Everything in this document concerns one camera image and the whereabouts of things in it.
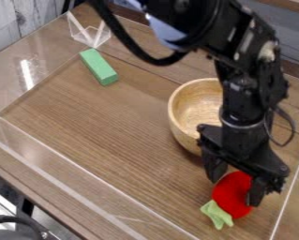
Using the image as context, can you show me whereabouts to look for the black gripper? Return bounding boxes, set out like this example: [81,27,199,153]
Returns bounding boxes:
[196,114,290,207]

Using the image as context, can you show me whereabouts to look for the red plush strawberry toy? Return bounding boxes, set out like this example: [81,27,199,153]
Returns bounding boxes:
[200,171,252,231]

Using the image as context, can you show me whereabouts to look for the light wooden bowl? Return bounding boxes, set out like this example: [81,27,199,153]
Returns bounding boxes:
[168,78,223,156]

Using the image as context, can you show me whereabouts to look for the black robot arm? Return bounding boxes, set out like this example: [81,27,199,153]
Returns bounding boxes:
[139,0,290,206]

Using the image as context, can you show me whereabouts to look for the green rectangular block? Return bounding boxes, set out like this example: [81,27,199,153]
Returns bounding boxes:
[79,49,117,86]

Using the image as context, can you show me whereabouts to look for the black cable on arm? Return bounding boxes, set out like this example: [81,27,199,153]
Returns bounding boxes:
[89,0,189,68]

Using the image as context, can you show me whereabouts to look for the black table leg frame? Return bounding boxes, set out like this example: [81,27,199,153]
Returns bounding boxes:
[13,196,63,240]

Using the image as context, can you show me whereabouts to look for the clear acrylic corner bracket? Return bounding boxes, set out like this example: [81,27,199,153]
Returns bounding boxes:
[67,12,111,49]

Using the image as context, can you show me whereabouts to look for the black floor cable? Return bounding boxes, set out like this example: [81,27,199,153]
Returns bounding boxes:
[0,214,44,240]

